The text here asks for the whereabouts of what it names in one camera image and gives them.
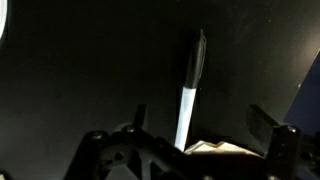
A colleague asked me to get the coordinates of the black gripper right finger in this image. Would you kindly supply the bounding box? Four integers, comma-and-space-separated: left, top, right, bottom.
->
246, 104, 303, 180

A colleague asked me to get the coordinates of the black side table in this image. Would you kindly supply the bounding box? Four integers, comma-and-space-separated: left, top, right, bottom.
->
0, 0, 320, 180

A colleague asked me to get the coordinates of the white round plate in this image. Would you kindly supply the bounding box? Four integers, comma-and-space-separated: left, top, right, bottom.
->
0, 0, 8, 41

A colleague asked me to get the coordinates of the blue office chair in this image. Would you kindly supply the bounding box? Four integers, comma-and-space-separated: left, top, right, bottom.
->
283, 49, 320, 136

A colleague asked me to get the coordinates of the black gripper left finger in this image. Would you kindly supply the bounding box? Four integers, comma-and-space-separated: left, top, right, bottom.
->
64, 103, 188, 180

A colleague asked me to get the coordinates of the brown paper napkin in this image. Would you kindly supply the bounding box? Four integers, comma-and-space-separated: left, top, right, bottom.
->
184, 139, 265, 158

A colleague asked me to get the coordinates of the black and white marker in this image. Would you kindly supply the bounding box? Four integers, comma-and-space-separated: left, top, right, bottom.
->
173, 29, 208, 153

